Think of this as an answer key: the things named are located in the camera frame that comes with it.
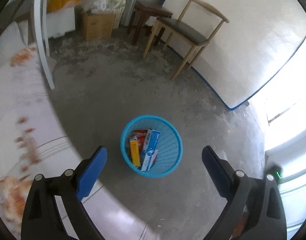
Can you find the dark wooden stool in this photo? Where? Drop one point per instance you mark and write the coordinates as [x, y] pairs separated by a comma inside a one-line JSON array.
[[145, 10]]

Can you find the white mattress against wall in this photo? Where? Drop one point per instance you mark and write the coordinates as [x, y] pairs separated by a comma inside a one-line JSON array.
[[254, 40]]

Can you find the floral tablecloth dining table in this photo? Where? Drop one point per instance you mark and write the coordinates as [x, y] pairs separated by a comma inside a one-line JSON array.
[[33, 142]]

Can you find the blue plastic trash basket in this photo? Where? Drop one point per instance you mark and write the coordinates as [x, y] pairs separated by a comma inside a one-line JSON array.
[[169, 148]]

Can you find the yellow white carton box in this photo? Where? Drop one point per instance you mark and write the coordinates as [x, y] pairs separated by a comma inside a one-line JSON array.
[[134, 150]]

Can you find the wooden chair right side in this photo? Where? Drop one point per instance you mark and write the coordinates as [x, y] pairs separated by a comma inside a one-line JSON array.
[[196, 40]]

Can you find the cardboard box on floor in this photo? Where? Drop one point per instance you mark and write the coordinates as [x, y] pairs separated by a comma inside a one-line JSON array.
[[97, 26]]

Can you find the white shelf table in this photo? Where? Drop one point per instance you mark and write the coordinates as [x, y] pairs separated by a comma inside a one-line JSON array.
[[39, 19]]

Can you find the large red snack bag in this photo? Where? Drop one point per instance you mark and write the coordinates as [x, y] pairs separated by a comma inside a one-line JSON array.
[[139, 135]]

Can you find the blue white toothpaste box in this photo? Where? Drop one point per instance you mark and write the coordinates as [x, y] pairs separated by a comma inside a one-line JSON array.
[[149, 152]]

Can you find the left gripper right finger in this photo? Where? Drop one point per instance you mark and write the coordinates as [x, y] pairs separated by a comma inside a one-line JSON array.
[[254, 208]]

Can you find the white bags on box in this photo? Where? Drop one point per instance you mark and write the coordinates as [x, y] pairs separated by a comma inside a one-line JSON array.
[[108, 6]]

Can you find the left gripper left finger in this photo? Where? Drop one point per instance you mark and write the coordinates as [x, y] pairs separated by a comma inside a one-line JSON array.
[[41, 218]]

